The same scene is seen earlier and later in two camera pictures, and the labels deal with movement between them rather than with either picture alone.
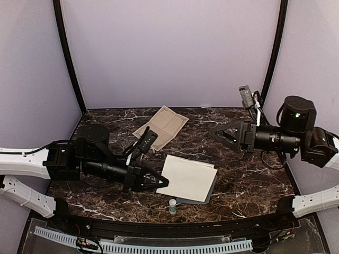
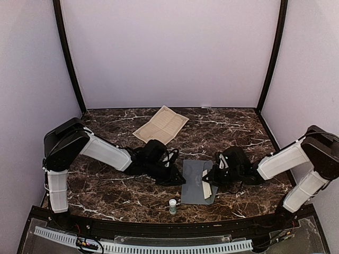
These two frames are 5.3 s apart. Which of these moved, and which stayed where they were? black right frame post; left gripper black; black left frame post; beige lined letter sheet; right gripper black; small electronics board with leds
Moved: left gripper black; right gripper black
Stayed: black left frame post; small electronics board with leds; black right frame post; beige lined letter sheet
